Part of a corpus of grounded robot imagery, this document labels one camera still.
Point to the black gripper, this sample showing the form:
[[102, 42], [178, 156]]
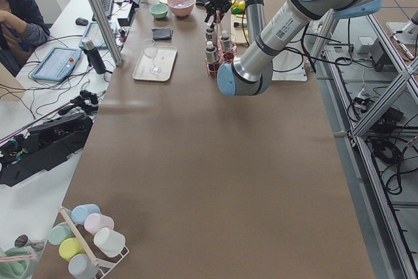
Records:
[[216, 2]]

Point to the tea bottle white cap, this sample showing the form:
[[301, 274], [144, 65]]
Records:
[[227, 47]]

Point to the copper wire bottle basket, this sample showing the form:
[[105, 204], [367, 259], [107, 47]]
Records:
[[219, 28]]

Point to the pink ribbed bowl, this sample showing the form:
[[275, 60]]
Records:
[[181, 8]]

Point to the bamboo cutting board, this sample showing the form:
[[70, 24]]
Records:
[[239, 29]]

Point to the mint green bowl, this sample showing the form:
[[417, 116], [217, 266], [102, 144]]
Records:
[[159, 10]]

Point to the grey folded cloth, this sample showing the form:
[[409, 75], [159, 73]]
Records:
[[162, 34]]

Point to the clear wine glass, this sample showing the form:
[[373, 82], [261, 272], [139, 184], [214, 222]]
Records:
[[150, 51]]

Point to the cream rabbit tray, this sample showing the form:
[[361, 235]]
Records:
[[166, 56]]

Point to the black keyboard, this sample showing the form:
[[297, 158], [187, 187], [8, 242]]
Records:
[[107, 6]]

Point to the blue teach pendant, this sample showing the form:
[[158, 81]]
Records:
[[93, 32], [57, 65]]

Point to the black thermos bottle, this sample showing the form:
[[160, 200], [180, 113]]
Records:
[[94, 58]]

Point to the black computer mouse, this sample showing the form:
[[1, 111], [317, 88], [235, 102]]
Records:
[[81, 22]]

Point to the seated person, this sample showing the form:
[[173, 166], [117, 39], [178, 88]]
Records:
[[22, 30]]

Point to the pink plastic cup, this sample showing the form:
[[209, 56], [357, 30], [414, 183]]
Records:
[[96, 221]]

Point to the blue plastic cup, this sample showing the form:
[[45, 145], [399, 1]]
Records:
[[81, 212]]

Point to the white plastic cup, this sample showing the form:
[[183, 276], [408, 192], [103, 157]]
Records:
[[109, 241]]

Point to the green plastic cup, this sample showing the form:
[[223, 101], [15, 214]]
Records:
[[59, 233]]

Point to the yellow plastic cup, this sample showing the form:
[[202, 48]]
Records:
[[69, 248]]

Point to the white cup rack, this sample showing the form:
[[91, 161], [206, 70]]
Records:
[[106, 264]]

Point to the grey plastic cup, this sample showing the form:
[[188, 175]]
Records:
[[81, 267]]

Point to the metal jigger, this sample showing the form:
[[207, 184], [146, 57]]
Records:
[[23, 241]]

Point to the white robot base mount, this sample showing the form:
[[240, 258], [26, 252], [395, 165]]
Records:
[[289, 66]]

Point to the aluminium frame post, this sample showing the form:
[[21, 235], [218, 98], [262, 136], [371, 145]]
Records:
[[106, 32]]

